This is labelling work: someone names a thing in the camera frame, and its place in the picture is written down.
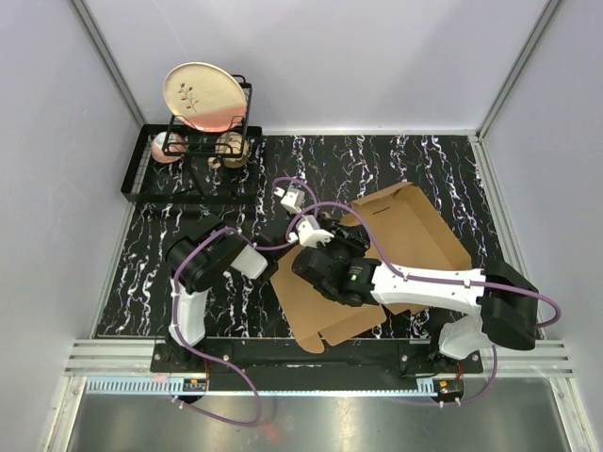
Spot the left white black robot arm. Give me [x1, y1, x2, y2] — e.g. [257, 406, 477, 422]
[164, 214, 286, 373]

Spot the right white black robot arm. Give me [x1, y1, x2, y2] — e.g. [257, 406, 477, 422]
[292, 216, 538, 374]

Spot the right small control box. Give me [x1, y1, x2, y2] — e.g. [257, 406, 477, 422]
[436, 379, 464, 398]

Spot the small control box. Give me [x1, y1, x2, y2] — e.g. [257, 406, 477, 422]
[436, 379, 464, 398]
[182, 378, 207, 396]

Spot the left small control box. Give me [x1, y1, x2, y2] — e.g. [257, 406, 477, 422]
[182, 378, 207, 396]

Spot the black marble pattern mat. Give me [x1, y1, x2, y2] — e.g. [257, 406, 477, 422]
[94, 135, 503, 339]

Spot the beige ceramic cup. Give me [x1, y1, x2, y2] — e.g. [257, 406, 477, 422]
[207, 132, 250, 170]

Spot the pink white ceramic cup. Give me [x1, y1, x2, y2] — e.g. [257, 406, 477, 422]
[151, 132, 187, 164]

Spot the cream pink floral plate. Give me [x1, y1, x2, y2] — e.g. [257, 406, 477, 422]
[162, 62, 248, 133]

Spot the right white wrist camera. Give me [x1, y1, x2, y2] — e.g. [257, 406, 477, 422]
[287, 215, 334, 249]

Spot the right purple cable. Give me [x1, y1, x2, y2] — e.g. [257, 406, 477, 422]
[285, 201, 562, 407]

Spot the purple cable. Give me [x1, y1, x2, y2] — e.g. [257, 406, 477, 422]
[170, 175, 321, 428]
[285, 201, 562, 407]

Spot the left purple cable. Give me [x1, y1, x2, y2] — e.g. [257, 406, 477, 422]
[170, 175, 321, 428]

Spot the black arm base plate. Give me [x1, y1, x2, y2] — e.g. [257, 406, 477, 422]
[149, 335, 481, 378]

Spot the slotted aluminium rail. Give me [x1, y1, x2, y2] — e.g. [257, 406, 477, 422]
[86, 377, 436, 397]

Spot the black wire dish rack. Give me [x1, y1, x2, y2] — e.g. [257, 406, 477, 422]
[118, 73, 263, 205]

